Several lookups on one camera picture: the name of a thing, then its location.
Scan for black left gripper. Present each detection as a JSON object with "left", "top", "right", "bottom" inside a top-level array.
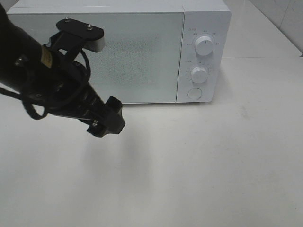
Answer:
[{"left": 14, "top": 30, "right": 125, "bottom": 138}]

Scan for white microwave door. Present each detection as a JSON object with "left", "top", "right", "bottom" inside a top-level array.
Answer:
[{"left": 8, "top": 7, "right": 184, "bottom": 104}]

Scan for white round door button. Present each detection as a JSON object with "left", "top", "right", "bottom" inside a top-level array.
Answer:
[{"left": 187, "top": 88, "right": 202, "bottom": 100}]

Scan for white microwave knob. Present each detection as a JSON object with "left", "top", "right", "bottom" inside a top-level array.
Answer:
[
  {"left": 195, "top": 35, "right": 213, "bottom": 56},
  {"left": 190, "top": 67, "right": 208, "bottom": 84}
]

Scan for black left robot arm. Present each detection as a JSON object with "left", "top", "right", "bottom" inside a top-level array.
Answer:
[{"left": 0, "top": 8, "right": 125, "bottom": 137}]

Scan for white microwave oven body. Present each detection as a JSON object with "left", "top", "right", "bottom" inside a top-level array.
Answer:
[{"left": 8, "top": 0, "right": 232, "bottom": 103}]

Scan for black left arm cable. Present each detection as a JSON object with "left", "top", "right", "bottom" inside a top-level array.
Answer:
[{"left": 0, "top": 49, "right": 92, "bottom": 121}]

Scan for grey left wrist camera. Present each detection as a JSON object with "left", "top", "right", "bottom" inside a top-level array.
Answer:
[{"left": 56, "top": 18, "right": 105, "bottom": 52}]

